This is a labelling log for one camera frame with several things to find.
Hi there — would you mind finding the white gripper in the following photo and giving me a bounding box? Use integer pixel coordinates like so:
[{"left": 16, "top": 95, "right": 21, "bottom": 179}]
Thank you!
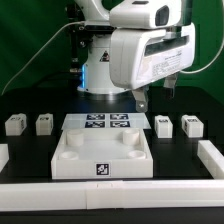
[{"left": 109, "top": 24, "right": 195, "bottom": 113}]

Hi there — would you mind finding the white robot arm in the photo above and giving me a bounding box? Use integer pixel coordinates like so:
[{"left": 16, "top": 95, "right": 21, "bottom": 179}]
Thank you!
[{"left": 74, "top": 0, "right": 195, "bottom": 112}]

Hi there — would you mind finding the white left fence bar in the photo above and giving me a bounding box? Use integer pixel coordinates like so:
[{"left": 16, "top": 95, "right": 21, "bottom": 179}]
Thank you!
[{"left": 0, "top": 144, "right": 9, "bottom": 172}]

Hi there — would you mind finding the white marker sheet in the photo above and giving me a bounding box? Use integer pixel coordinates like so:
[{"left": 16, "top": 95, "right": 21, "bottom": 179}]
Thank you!
[{"left": 62, "top": 113, "right": 151, "bottom": 130}]

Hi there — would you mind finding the white square tabletop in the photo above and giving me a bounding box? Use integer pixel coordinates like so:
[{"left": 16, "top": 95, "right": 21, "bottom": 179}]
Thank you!
[{"left": 51, "top": 128, "right": 153, "bottom": 180}]

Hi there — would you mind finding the white cable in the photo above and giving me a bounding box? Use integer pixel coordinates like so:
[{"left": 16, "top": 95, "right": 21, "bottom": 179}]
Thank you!
[{"left": 0, "top": 21, "right": 86, "bottom": 96}]

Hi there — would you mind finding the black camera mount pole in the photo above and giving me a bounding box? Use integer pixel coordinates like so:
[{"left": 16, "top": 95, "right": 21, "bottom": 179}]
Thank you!
[{"left": 66, "top": 3, "right": 91, "bottom": 74}]

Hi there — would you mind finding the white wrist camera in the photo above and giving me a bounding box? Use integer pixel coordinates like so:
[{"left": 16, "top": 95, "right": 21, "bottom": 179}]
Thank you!
[{"left": 109, "top": 0, "right": 182, "bottom": 29}]

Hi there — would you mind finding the white front fence bar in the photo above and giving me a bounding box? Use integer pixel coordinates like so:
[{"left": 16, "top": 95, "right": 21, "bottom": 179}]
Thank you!
[{"left": 0, "top": 180, "right": 224, "bottom": 212}]

